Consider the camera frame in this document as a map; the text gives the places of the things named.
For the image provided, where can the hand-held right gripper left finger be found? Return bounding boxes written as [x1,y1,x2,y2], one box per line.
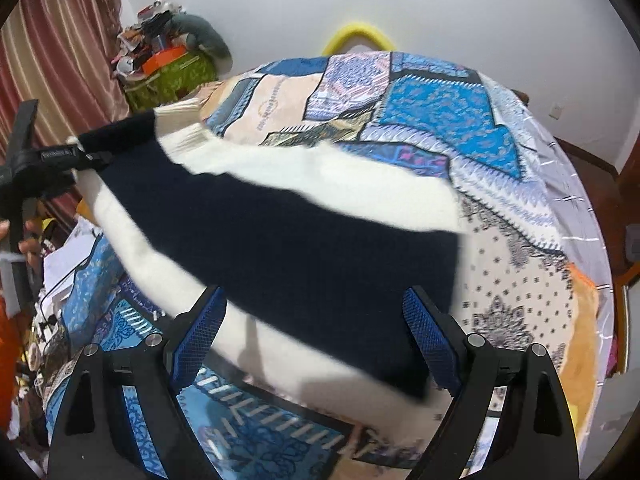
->
[46,285,227,480]

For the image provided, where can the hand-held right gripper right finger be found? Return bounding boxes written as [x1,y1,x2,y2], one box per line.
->
[403,287,582,480]

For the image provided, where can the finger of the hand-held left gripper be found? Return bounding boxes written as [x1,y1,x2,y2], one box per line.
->
[36,142,115,172]
[22,171,81,201]

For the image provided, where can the white and black knit sweater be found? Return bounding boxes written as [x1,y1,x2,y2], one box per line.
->
[75,97,465,442]

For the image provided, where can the person's left hand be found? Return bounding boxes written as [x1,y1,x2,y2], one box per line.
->
[0,217,46,270]

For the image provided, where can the white papers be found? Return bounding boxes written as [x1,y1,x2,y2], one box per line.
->
[41,220,103,313]

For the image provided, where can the striped pink curtain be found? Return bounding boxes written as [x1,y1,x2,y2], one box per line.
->
[0,0,132,213]

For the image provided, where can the green basket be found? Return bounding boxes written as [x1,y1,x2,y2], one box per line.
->
[122,52,219,114]

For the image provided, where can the orange box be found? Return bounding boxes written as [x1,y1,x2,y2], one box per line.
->
[142,45,189,75]

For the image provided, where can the pile of mixed clutter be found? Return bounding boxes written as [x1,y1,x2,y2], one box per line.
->
[112,0,187,82]

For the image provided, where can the orange cloth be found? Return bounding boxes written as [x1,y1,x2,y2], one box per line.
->
[559,264,602,423]

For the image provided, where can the pink cloth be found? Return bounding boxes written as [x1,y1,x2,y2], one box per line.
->
[604,334,619,377]

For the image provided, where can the person's orange clothing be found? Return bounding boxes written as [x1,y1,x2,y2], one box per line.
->
[0,280,27,433]

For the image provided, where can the patchwork printed bedsheet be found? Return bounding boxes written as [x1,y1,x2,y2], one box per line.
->
[44,50,615,472]

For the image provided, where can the yellow foam tube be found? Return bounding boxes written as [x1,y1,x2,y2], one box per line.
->
[321,21,394,56]

